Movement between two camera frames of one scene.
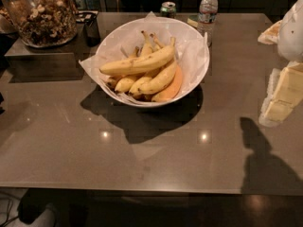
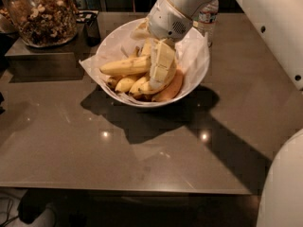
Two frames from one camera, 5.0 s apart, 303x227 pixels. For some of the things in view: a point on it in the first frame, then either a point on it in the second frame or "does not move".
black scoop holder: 92,31 does not move
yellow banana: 138,64 does not move
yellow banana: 124,85 does not move
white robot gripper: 292,32 → 166,22
